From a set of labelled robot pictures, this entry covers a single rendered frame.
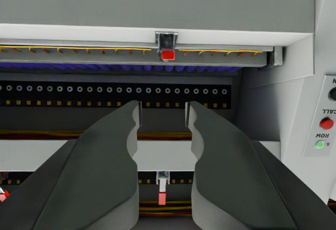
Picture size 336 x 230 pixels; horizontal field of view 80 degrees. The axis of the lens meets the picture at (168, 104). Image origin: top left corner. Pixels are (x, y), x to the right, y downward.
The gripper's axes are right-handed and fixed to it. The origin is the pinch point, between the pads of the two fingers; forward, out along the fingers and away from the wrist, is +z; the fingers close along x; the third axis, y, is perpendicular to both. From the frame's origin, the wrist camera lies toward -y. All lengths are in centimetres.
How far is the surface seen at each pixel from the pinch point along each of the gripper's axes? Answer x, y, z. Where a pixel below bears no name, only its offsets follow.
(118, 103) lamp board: -8.9, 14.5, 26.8
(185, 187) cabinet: 7.2, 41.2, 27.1
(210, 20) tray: 5.6, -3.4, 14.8
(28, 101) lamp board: -27.2, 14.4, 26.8
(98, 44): -9.0, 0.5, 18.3
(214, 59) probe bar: 8.0, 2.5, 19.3
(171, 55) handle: 0.8, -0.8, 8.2
